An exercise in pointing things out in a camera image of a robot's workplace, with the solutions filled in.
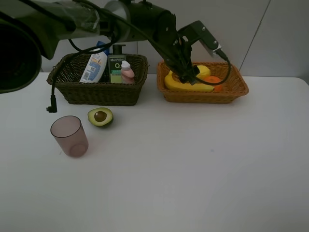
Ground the yellow lemon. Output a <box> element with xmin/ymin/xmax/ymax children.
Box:
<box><xmin>196</xmin><ymin>65</ymin><xmax>211</xmax><ymax>80</ymax></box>

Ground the yellow banana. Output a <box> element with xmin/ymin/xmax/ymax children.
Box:
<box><xmin>164</xmin><ymin>71</ymin><xmax>214</xmax><ymax>92</ymax></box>

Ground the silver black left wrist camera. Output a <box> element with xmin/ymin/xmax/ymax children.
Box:
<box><xmin>177</xmin><ymin>21</ymin><xmax>228</xmax><ymax>60</ymax></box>

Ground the halved avocado with pit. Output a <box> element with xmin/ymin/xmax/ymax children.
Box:
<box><xmin>87</xmin><ymin>107</ymin><xmax>113</xmax><ymax>128</ymax></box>

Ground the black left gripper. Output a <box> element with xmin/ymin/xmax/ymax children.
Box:
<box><xmin>159</xmin><ymin>36</ymin><xmax>200</xmax><ymax>85</ymax></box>

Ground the pink bottle white cap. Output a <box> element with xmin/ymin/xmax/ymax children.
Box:
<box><xmin>121</xmin><ymin>60</ymin><xmax>135</xmax><ymax>84</ymax></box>

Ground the dark green pump bottle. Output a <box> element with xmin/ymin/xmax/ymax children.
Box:
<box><xmin>108</xmin><ymin>44</ymin><xmax>126</xmax><ymax>83</ymax></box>

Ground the translucent pink plastic cup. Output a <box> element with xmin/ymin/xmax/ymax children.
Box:
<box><xmin>50</xmin><ymin>116</ymin><xmax>88</xmax><ymax>158</ymax></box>

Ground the white bottle blue cap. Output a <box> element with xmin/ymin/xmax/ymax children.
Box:
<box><xmin>79</xmin><ymin>48</ymin><xmax>110</xmax><ymax>83</ymax></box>

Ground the black left camera cable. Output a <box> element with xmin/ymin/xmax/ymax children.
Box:
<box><xmin>45</xmin><ymin>0</ymin><xmax>232</xmax><ymax>114</ymax></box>

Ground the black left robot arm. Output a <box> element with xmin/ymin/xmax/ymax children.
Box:
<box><xmin>0</xmin><ymin>0</ymin><xmax>194</xmax><ymax>93</ymax></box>

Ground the dark brown wicker basket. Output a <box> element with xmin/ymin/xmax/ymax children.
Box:
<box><xmin>47</xmin><ymin>54</ymin><xmax>148</xmax><ymax>106</ymax></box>

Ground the orange mandarin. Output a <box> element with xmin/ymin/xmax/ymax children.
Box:
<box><xmin>201</xmin><ymin>75</ymin><xmax>224</xmax><ymax>93</ymax></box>

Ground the orange wicker basket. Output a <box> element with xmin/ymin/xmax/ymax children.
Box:
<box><xmin>157</xmin><ymin>61</ymin><xmax>249</xmax><ymax>104</ymax></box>

